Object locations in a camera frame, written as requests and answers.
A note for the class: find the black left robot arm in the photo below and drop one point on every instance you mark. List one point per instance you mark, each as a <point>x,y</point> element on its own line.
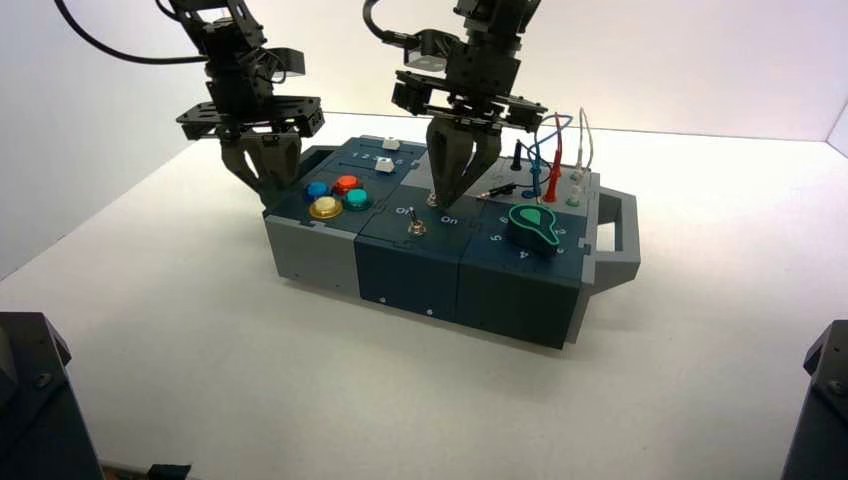
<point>225,40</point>

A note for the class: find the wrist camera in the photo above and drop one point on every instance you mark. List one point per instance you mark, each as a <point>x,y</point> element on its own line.
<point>427,53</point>
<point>288,61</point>

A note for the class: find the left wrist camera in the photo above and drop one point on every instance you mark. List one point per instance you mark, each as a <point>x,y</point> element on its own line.
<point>288,61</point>

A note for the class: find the yellow round push button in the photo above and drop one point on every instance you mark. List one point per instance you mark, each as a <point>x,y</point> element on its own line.
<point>326,208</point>

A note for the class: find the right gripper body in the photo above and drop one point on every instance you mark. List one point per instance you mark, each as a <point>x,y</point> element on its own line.
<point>484,73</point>

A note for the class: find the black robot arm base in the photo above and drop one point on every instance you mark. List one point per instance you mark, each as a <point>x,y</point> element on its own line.
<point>821,411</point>
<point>33,411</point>

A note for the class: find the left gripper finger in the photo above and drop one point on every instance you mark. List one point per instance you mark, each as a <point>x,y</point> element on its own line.
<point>281,159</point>
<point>235,159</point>

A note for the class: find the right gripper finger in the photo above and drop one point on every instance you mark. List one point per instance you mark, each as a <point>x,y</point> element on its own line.
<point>444,159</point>
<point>487,156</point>

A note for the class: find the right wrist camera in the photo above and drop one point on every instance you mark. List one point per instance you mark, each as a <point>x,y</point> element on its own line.
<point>427,53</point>

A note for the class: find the red round push button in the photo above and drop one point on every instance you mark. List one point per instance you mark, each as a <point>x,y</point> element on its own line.
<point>346,184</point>

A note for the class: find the green round push button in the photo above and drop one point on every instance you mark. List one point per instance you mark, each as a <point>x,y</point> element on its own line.
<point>357,198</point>

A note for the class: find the blue round push button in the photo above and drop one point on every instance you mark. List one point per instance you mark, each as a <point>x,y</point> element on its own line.
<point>316,191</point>

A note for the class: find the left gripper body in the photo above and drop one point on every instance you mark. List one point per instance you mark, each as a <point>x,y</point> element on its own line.
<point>265,116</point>

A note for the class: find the green rotary knob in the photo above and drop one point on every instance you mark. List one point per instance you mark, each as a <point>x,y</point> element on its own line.
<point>533,228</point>

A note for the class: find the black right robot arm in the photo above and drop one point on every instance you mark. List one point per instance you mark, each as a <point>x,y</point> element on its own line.
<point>497,20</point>

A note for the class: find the teal and grey task box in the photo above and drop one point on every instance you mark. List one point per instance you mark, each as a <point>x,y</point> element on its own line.
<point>411,272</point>

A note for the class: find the silver metal toggle switch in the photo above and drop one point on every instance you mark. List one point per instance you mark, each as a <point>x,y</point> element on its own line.
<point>415,222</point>
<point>431,199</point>

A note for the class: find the white slider knob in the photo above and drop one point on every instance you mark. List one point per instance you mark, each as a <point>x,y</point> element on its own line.
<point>384,165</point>
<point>391,143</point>

